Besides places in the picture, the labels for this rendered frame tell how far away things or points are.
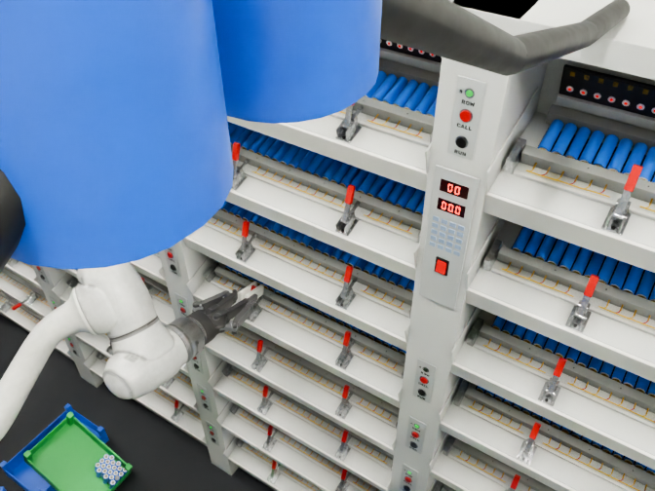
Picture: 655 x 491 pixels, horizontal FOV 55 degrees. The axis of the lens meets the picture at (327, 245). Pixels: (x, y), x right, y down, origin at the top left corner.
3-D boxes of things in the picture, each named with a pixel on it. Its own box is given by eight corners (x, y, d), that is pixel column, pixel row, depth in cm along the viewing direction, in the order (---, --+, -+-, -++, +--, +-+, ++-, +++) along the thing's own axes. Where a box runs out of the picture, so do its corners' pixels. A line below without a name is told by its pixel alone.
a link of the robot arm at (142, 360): (198, 366, 128) (172, 310, 126) (140, 409, 116) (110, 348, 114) (167, 370, 135) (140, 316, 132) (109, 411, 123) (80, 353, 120)
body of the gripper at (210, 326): (176, 339, 138) (205, 320, 145) (206, 355, 135) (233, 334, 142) (176, 312, 135) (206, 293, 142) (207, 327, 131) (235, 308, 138)
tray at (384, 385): (401, 409, 140) (398, 394, 132) (198, 303, 165) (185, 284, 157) (441, 337, 149) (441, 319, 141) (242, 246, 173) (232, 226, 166)
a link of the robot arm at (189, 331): (188, 372, 131) (208, 358, 135) (188, 338, 126) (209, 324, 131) (157, 354, 135) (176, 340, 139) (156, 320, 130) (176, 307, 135)
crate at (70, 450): (131, 472, 224) (133, 466, 218) (87, 519, 212) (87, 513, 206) (70, 418, 228) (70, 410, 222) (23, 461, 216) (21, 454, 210)
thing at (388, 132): (428, 193, 100) (425, 131, 89) (154, 95, 125) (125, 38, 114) (481, 110, 109) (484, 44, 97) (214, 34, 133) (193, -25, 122)
